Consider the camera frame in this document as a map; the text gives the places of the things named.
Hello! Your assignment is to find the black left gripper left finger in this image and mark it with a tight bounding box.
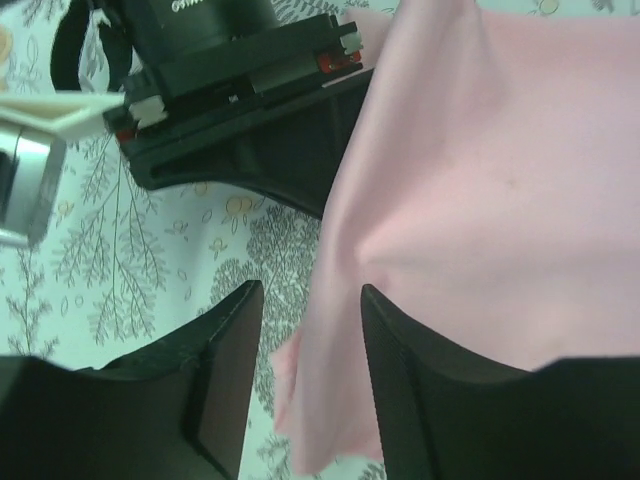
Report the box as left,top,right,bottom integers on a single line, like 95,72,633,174
1,281,264,480

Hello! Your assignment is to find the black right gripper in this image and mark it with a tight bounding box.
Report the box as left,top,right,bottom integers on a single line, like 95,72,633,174
102,1,372,219

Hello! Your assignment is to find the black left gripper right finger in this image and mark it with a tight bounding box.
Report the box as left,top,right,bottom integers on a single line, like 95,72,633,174
361,285,639,480

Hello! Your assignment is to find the pink t shirt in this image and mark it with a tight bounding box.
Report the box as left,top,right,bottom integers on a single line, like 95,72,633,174
272,1,639,475

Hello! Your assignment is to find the floral patterned table mat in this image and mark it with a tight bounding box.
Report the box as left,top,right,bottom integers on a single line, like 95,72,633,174
1,1,639,479

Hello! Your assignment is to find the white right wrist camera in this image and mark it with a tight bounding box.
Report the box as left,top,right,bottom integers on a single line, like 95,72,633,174
1,92,124,248

